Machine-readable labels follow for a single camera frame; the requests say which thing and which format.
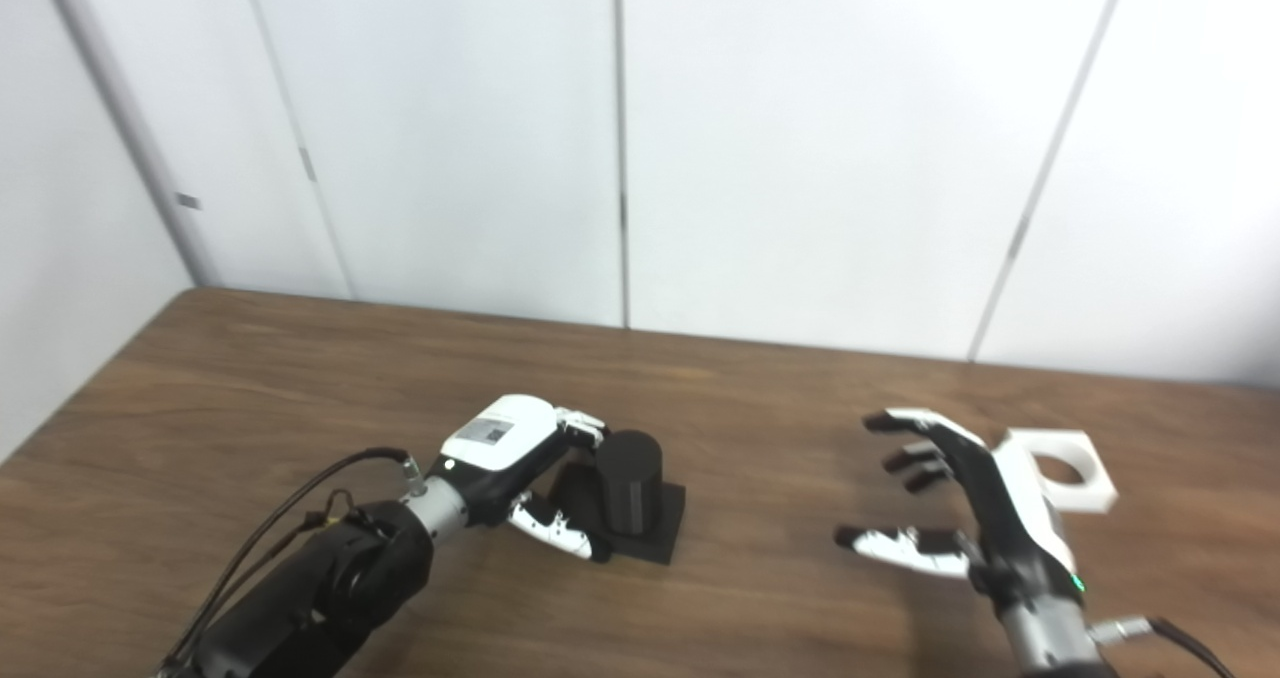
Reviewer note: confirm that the white square piece with hole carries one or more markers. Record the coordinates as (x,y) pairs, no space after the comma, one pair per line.
(1095,483)

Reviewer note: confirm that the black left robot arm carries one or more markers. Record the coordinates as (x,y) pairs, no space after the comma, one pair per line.
(300,598)

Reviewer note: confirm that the small grey wall tag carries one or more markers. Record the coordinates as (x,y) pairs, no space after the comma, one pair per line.
(188,201)

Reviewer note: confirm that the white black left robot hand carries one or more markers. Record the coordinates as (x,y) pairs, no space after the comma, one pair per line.
(500,438)

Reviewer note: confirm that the grey wall post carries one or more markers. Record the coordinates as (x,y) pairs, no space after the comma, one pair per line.
(122,108)

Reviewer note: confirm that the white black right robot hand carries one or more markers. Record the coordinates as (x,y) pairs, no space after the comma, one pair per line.
(1010,528)

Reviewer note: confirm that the black peg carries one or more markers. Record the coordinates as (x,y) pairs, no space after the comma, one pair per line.
(630,478)

